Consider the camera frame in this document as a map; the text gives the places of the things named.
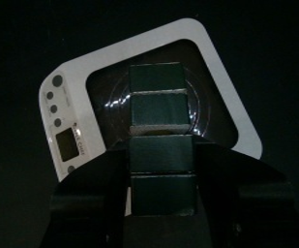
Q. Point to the dark green sushi roll toy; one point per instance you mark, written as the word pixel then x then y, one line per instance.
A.
pixel 160 155

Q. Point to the white kitchen scale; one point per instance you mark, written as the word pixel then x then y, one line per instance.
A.
pixel 224 80

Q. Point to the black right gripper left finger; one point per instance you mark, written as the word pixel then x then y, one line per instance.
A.
pixel 88 197

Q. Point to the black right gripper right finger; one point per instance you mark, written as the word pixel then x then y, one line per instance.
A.
pixel 241 200

